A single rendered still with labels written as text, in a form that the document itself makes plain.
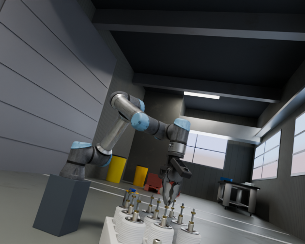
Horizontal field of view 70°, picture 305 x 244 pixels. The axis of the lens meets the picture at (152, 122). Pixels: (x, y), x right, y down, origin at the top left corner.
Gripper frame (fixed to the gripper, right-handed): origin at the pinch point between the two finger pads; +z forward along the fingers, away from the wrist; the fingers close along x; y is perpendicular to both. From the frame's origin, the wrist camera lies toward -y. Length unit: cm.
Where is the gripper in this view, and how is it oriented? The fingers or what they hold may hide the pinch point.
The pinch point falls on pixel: (168, 202)
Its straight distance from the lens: 93.8
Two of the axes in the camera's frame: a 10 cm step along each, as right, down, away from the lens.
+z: -2.3, 9.5, -2.3
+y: -4.4, 1.1, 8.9
